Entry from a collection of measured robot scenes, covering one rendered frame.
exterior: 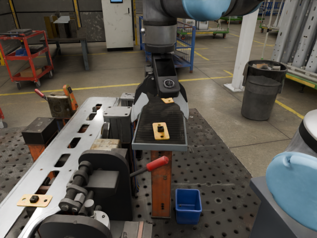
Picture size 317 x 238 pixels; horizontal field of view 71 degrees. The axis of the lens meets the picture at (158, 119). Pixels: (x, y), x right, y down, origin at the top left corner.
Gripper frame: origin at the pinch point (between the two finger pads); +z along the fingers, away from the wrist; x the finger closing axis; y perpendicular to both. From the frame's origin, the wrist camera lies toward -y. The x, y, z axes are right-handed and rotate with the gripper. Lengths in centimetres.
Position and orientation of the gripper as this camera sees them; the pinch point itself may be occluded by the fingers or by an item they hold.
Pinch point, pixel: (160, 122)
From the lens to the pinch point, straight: 59.4
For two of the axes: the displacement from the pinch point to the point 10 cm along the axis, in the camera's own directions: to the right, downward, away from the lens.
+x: -9.9, 0.5, -0.9
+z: 0.0, 8.7, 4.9
